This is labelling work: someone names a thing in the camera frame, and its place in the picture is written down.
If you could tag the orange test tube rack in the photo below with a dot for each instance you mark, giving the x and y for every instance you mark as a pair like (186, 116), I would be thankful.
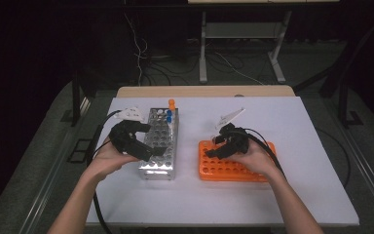
(217, 170)

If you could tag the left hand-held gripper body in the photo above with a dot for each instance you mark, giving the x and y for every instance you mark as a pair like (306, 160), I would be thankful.
(121, 136)

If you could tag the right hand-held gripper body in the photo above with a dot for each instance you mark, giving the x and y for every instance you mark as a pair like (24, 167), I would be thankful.
(238, 141)

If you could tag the grey metal desk frame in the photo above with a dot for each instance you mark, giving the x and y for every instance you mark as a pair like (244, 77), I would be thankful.
(203, 48)

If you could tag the clear test tube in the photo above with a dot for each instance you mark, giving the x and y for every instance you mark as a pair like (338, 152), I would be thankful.
(213, 138)

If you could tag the person's left hand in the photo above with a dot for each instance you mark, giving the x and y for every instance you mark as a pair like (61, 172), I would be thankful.
(108, 161)

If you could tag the black slanted metal stand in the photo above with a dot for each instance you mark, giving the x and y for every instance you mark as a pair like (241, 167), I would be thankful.
(344, 97)

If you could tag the white table cover board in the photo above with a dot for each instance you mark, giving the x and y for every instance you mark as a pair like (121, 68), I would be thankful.
(201, 201)

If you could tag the person's right hand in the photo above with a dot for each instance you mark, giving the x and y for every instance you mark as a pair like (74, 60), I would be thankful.
(259, 162)

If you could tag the metal test tube rack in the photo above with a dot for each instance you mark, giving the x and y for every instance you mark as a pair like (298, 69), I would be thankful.
(162, 136)

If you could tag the orange cap test tube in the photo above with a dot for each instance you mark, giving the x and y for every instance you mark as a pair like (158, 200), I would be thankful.
(171, 101)
(172, 107)

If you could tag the black floor frame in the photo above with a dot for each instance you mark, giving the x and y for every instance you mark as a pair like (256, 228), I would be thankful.
(74, 156)

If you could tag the wooden table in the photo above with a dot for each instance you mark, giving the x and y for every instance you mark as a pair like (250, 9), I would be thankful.
(191, 91)

